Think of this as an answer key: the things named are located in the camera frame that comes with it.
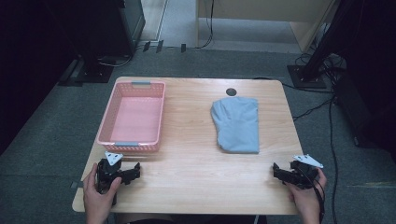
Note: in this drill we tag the person's right hand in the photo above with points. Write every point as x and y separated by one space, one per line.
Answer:
306 199

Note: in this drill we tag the person's lap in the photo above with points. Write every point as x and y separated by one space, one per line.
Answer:
186 219

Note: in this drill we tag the dark round table grommet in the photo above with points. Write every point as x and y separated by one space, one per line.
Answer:
231 91

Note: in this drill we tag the light blue cloth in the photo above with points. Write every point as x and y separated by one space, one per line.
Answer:
238 124

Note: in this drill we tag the black stand with square base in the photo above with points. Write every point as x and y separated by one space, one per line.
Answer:
306 76
93 71

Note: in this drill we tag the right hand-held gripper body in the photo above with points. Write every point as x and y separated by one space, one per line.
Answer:
303 172

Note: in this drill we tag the dark monitor cabinet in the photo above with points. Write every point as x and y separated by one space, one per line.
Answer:
102 25

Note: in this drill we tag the pink plastic perforated basket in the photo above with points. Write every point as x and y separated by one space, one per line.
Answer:
134 119

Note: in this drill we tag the person's left hand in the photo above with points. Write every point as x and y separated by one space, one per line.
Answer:
98 199

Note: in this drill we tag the light wooden cabinet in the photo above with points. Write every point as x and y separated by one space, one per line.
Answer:
267 11

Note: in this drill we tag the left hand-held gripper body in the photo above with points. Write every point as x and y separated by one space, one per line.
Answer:
107 172

